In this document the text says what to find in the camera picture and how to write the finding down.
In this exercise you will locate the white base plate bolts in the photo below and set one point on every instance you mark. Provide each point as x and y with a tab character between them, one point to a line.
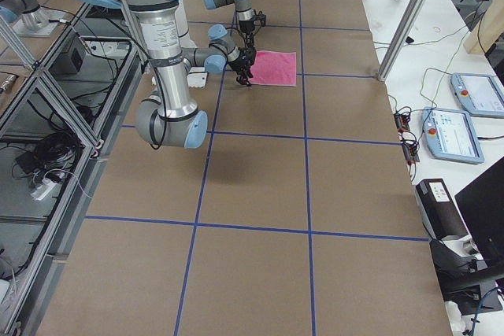
194	79

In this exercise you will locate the teach pendant blue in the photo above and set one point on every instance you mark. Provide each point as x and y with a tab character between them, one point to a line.
451	136
478	94

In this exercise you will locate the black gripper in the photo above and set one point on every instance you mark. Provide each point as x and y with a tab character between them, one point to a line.
239	61
246	28

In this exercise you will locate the aluminium frame post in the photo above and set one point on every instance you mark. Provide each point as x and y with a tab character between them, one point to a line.
404	27

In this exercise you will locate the far teach pendant blue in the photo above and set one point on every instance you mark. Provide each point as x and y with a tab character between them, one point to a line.
478	94

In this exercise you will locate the pink towel white edging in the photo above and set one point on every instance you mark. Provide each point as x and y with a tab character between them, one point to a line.
274	69

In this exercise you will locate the brown paper table cover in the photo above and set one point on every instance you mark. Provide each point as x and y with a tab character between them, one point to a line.
295	217

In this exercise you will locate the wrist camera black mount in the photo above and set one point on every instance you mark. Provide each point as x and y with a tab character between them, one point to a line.
257	20

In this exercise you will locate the black monitor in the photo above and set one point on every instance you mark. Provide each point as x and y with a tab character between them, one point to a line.
481	206

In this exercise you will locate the aluminium frame rail structure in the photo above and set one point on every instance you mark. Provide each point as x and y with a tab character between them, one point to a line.
59	120

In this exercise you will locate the near teach pendant blue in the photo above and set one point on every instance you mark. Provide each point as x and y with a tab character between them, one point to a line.
451	136

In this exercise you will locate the white power strip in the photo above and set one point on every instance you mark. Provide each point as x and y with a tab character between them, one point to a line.
43	189

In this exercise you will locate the black box white label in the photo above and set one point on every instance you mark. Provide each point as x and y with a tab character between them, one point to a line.
438	209

